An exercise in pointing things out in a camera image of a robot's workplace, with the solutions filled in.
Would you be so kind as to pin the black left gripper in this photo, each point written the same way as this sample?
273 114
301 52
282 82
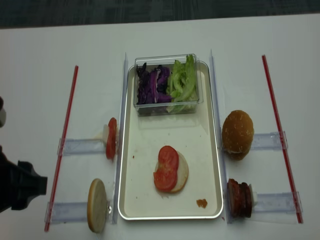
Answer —
19 184

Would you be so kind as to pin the tomato slices pair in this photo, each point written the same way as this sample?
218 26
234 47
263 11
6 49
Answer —
166 175

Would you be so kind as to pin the remaining tomato slices stack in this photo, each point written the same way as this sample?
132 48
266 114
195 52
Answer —
111 139

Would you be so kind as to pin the green lettuce leaves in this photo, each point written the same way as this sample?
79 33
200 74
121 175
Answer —
182 86

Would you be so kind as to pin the meat patties stack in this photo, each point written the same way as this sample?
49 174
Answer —
240 199

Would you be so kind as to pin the red left plastic strip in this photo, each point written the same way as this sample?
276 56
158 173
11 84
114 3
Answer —
59 158

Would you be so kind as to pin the red plastic strip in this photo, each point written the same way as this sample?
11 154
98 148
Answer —
59 158
280 135

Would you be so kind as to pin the standing bun slice left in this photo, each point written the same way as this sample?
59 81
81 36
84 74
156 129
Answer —
97 205

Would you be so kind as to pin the white left pusher block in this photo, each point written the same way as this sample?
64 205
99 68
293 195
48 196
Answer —
105 134

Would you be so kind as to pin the white metal tray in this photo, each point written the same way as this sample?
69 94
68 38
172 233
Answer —
194 136

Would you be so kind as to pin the bun bottom on tray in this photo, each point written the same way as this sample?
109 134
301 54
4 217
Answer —
182 175

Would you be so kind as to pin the purple cabbage shreds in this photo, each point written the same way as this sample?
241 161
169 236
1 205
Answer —
152 85

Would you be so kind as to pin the clear plastic salad box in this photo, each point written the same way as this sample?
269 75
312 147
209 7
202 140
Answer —
167 61

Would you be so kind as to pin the orange food scrap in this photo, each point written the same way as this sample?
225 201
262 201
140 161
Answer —
202 203

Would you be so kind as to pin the sesame burger bun top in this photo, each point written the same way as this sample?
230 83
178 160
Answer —
237 132

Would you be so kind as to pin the red right plastic strip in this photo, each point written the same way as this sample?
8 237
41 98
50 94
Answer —
280 135

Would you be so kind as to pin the clear left lower rail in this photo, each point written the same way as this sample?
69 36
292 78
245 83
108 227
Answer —
66 212

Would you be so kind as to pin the clear rail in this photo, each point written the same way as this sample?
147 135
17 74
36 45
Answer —
66 212
285 202
71 146

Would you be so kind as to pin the clear left upper rail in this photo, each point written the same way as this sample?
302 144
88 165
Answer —
71 146

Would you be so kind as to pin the clear right lower rail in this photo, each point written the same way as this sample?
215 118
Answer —
285 202

